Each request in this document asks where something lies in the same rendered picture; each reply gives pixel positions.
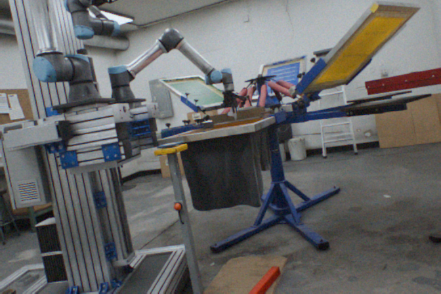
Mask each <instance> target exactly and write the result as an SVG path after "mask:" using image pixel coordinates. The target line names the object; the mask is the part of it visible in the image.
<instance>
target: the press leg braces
mask: <svg viewBox="0 0 441 294"><path fill-rule="evenodd" d="M287 183H288V185H287V188H288V189H290V190H291V191H292V192H293V193H295V194H296V195H298V196H299V197H300V198H301V199H302V200H304V201H302V202H304V203H308V202H310V201H312V200H314V199H310V198H309V197H308V196H306V195H305V194H304V193H302V192H300V191H299V190H298V189H296V187H295V186H294V185H292V184H291V183H290V182H289V181H288V182H287ZM279 185H280V190H281V191H282V194H283V196H284V198H285V201H286V202H287V204H288V207H289V209H290V211H291V214H292V216H293V219H294V220H293V222H292V223H293V224H294V225H295V226H298V225H302V224H304V223H302V221H301V220H300V218H299V216H298V214H297V212H296V209H295V207H294V205H293V202H292V200H291V198H290V195H289V193H288V191H287V189H286V187H285V185H284V183H279ZM275 191H276V185H275V184H272V185H271V187H270V189H269V190H268V193H267V195H266V197H265V199H264V201H263V204H262V207H261V210H260V211H259V214H258V216H257V218H256V220H255V223H254V225H252V226H250V227H253V228H257V227H259V226H261V225H263V224H264V223H262V219H263V217H264V214H265V213H266V210H267V208H268V205H271V206H273V205H276V200H275V196H274V192H275Z"/></svg>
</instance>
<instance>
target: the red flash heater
mask: <svg viewBox="0 0 441 294"><path fill-rule="evenodd" d="M364 83H365V88H366V89H367V95H376V94H381V93H389V92H394V91H402V90H407V89H416V88H420V87H429V86H434V85H437V84H441V67H440V68H437V69H433V70H425V71H421V72H415V73H407V74H403V75H396V76H392V77H386V78H382V79H375V80H371V81H365V82H364Z"/></svg>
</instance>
